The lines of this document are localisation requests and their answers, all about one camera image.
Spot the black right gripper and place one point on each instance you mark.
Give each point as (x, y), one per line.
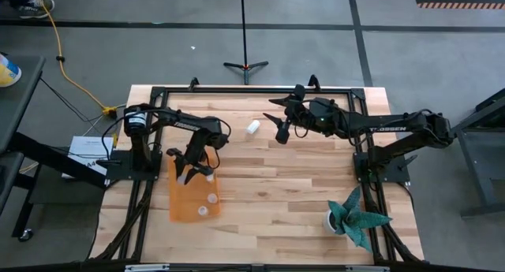
(298, 112)

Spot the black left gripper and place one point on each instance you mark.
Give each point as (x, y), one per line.
(189, 157)

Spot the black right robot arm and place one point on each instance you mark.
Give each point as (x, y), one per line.
(394, 128)

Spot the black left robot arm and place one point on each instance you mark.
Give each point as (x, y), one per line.
(189, 126)

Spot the white opaque pill bottle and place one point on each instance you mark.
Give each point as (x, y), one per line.
(253, 127)

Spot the black clamp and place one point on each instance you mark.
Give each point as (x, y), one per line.
(193, 84)
(314, 82)

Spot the black tripod stand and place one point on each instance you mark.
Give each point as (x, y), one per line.
(244, 27)

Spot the white paper sheet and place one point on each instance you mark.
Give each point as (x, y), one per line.
(84, 146)

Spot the black beam with silver brackets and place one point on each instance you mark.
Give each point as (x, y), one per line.
(256, 268)

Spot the white plant pot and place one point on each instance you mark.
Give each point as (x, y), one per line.
(329, 222)

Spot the teal leafy plant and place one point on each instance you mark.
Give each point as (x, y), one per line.
(355, 220)

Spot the black side table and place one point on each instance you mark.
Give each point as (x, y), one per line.
(19, 106)

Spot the grey metal cart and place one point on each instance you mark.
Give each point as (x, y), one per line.
(473, 122)

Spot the yellow blue round object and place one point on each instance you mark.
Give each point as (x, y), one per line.
(8, 73)

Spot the person's shoe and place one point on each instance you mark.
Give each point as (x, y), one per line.
(36, 10)

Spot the black aluminium table frame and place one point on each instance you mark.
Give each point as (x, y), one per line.
(256, 90)

